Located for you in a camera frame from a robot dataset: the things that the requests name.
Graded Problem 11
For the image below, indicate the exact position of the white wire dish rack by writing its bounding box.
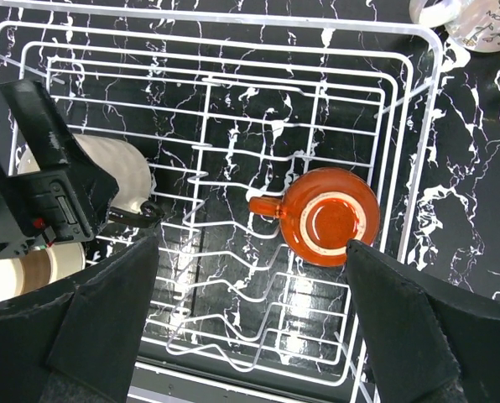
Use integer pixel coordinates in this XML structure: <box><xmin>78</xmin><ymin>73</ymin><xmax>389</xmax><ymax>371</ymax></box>
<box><xmin>0</xmin><ymin>1</ymin><xmax>437</xmax><ymax>402</ymax></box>

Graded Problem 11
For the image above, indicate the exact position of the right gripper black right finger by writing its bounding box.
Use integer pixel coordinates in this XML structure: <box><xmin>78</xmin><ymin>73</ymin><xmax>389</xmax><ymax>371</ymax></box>
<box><xmin>346</xmin><ymin>240</ymin><xmax>500</xmax><ymax>402</ymax></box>

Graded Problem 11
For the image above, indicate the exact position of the cream ribbed mug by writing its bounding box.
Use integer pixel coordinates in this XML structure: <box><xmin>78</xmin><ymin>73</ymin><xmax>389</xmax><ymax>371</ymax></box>
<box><xmin>18</xmin><ymin>134</ymin><xmax>164</xmax><ymax>228</ymax></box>

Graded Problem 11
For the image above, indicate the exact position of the floral iridescent white mug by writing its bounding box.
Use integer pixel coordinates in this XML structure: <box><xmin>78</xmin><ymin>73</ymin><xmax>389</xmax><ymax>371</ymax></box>
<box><xmin>409</xmin><ymin>0</ymin><xmax>500</xmax><ymax>53</ymax></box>

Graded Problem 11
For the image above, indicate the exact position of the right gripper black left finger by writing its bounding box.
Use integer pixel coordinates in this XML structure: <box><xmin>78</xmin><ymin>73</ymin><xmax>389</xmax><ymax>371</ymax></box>
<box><xmin>0</xmin><ymin>236</ymin><xmax>159</xmax><ymax>402</ymax></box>

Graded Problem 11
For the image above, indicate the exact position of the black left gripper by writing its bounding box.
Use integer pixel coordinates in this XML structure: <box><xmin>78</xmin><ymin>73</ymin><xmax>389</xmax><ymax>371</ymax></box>
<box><xmin>0</xmin><ymin>79</ymin><xmax>119</xmax><ymax>259</ymax></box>

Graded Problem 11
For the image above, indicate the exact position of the orange ceramic mug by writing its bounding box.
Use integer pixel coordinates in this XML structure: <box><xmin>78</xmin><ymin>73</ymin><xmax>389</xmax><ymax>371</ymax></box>
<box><xmin>248</xmin><ymin>167</ymin><xmax>380</xmax><ymax>267</ymax></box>

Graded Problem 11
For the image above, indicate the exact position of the brown and cream cup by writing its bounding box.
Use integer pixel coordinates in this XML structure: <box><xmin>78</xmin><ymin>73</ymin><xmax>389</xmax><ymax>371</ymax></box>
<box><xmin>0</xmin><ymin>243</ymin><xmax>86</xmax><ymax>301</ymax></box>

